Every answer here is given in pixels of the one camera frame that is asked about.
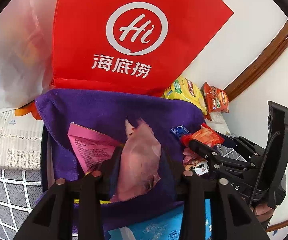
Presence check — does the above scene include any brown wooden door frame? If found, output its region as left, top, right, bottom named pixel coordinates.
left=225, top=20, right=288, bottom=102

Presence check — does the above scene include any pale pink snack bag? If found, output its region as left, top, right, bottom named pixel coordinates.
left=110, top=119, right=161, bottom=203

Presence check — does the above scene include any red paper shopping bag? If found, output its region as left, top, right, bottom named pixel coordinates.
left=52, top=0, right=233, bottom=96

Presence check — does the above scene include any panda print snack pack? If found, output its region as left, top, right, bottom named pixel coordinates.
left=185, top=160, right=209, bottom=176

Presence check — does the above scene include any blue candy wrapper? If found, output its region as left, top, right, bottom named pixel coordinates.
left=170, top=125, right=190, bottom=139

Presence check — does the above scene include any grey checked tablecloth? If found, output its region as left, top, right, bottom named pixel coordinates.
left=0, top=168, right=55, bottom=239

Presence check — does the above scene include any red small snack pack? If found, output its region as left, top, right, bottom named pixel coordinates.
left=180, top=123, right=225, bottom=147

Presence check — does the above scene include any person's right hand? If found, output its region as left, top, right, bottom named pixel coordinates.
left=250, top=203, right=274, bottom=223

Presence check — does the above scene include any yellow Lays chips bag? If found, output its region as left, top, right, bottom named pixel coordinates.
left=162, top=76, right=207, bottom=115

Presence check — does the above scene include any blue tissue pack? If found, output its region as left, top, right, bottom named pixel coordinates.
left=106, top=199, right=213, bottom=240

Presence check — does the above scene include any white plastic Miniso bag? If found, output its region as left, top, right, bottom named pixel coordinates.
left=0, top=0, right=57, bottom=113

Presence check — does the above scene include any magenta snack bag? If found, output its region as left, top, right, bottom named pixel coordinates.
left=68, top=122, right=123, bottom=174

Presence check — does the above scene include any orange Lays chips bag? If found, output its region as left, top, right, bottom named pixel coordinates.
left=201, top=82, right=229, bottom=113

